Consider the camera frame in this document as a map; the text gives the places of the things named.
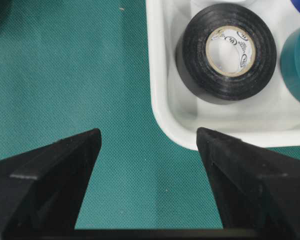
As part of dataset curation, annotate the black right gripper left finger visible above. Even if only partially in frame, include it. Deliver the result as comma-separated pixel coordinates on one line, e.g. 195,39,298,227
0,128,102,240

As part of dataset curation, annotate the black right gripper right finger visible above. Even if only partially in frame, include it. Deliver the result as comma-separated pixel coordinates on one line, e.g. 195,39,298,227
196,127,300,240

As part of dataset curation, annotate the teal tape roll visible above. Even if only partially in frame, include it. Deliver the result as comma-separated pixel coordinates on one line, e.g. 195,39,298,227
280,28,300,102

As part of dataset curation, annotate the black tape roll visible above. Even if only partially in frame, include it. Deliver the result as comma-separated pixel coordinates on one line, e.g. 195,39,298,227
175,2,277,105

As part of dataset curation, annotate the white plastic tray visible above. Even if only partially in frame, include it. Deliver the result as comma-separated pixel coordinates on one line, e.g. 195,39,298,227
145,0,300,150

